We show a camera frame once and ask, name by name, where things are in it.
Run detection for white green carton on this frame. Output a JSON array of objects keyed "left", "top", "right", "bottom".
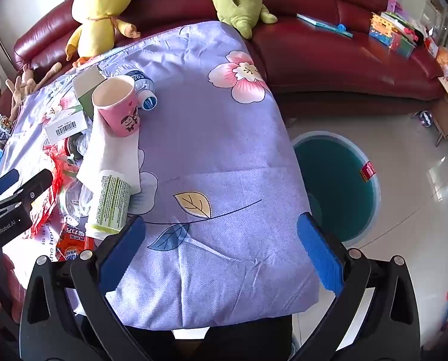
[{"left": 72, "top": 66, "right": 108, "bottom": 121}]

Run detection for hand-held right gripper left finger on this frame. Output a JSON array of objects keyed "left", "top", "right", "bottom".
[{"left": 19, "top": 214, "right": 160, "bottom": 361}]

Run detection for clear plastic water bottle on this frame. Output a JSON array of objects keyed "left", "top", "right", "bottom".
[{"left": 98, "top": 64, "right": 157, "bottom": 111}]

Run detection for yellow chick plush toy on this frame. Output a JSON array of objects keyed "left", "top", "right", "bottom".
[{"left": 65, "top": 0, "right": 142, "bottom": 69}]

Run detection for small ball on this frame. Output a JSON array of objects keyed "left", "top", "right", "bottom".
[{"left": 415, "top": 110, "right": 435, "bottom": 128}]

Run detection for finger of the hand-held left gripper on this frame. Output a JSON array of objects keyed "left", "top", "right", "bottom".
[
  {"left": 0, "top": 168, "right": 20, "bottom": 201},
  {"left": 11, "top": 168, "right": 55, "bottom": 205}
]

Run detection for white and green paper cup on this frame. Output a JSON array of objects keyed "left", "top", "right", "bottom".
[{"left": 86, "top": 170, "right": 132, "bottom": 239}]

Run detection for pink paper cup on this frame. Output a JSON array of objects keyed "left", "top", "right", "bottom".
[{"left": 92, "top": 74, "right": 141, "bottom": 137}]

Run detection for white paper tissue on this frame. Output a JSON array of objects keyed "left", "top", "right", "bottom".
[{"left": 77, "top": 116, "right": 144, "bottom": 196}]

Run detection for purple floral blanket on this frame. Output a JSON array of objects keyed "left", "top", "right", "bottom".
[{"left": 0, "top": 20, "right": 320, "bottom": 326}]

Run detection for white printed plastic bag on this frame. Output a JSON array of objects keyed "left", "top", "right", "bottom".
[{"left": 2, "top": 211, "right": 59, "bottom": 264}]

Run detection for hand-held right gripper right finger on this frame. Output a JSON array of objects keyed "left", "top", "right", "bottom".
[{"left": 291, "top": 212, "right": 422, "bottom": 361}]

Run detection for red leather sofa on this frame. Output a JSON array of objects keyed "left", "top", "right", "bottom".
[{"left": 13, "top": 0, "right": 448, "bottom": 102}]

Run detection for blue thin book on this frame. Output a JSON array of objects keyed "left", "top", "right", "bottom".
[{"left": 296, "top": 13, "right": 354, "bottom": 39}]

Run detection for red plastic wrapper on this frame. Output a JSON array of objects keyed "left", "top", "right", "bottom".
[{"left": 30, "top": 139, "right": 78, "bottom": 237}]

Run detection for wooden side table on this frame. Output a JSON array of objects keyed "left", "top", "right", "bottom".
[{"left": 430, "top": 77, "right": 448, "bottom": 147}]

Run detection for orange snack packet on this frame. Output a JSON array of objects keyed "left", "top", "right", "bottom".
[{"left": 55, "top": 222, "right": 97, "bottom": 262}]

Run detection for green dinosaur plush toy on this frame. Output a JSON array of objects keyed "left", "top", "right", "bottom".
[{"left": 204, "top": 0, "right": 278, "bottom": 40}]

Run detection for teal trash bin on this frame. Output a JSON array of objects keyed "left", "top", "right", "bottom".
[{"left": 289, "top": 131, "right": 381, "bottom": 244}]

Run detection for colourful toy boxes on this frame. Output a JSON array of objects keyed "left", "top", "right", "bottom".
[{"left": 368, "top": 0, "right": 427, "bottom": 59}]

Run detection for colourful small packet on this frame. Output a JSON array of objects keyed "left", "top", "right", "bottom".
[{"left": 0, "top": 115, "right": 14, "bottom": 140}]

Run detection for white barcode box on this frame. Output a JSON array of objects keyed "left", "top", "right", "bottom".
[{"left": 44, "top": 107, "right": 93, "bottom": 143}]

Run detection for beige plush doll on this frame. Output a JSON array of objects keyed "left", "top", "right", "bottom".
[{"left": 5, "top": 62, "right": 63, "bottom": 121}]

